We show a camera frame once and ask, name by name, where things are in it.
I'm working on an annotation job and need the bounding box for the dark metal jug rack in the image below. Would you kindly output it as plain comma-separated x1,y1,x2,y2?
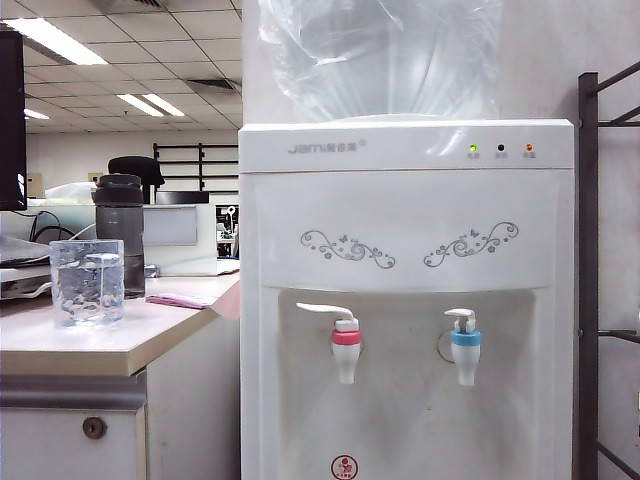
577,62,640,480

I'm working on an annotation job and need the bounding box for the white laptop stand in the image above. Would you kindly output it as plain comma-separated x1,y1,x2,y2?
0,262,56,301

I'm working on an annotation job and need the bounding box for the blue cold water tap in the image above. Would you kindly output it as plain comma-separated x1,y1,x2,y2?
442,307,484,387

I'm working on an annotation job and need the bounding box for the round metal cabinet lock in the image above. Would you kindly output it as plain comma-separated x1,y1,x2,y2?
81,415,109,440

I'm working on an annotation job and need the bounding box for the white office partition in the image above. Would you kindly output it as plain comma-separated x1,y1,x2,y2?
142,202,241,277

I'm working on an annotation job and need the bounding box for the long ceiling light panel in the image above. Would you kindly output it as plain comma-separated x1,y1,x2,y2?
2,17,109,66

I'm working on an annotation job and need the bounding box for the black desk cable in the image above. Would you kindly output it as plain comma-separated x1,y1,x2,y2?
30,209,86,246

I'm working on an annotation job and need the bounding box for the black white printed panel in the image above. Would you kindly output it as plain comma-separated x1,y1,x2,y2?
215,203,240,259

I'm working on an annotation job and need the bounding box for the grey lidded water bottle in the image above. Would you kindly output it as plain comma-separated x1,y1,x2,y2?
91,173,147,300

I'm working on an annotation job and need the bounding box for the red hot water tap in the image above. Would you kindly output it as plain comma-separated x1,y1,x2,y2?
294,300,364,385

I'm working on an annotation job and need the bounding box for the black background shelf rack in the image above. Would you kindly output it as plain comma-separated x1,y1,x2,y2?
152,141,240,192

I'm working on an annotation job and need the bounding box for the white floor water dispenser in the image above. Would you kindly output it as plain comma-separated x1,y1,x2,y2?
237,117,576,480

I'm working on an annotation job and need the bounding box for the pink paper booklet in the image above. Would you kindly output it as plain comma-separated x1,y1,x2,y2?
144,293,216,310

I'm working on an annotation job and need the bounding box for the black flat box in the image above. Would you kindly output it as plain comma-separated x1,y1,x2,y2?
154,191,210,205

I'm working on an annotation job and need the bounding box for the inverted bagged water jug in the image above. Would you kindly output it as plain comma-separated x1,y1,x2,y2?
257,0,504,122

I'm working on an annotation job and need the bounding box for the silver laptop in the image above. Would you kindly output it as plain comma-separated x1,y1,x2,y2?
0,234,54,265

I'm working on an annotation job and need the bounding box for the clear plastic mug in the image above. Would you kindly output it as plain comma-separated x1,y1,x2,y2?
48,238,126,329

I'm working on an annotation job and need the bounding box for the double ceiling light panel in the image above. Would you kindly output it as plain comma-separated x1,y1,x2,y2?
117,93,186,117

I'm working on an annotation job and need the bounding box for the white desk cable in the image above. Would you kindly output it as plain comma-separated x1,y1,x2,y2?
52,222,99,246

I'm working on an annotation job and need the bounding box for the ceiling air vent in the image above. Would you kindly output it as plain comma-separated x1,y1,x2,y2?
187,77,241,96

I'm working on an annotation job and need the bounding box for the black computer monitor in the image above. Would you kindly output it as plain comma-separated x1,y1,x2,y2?
0,29,28,212

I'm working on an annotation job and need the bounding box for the black office chair backrest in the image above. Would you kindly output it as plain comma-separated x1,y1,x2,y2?
108,155,166,204

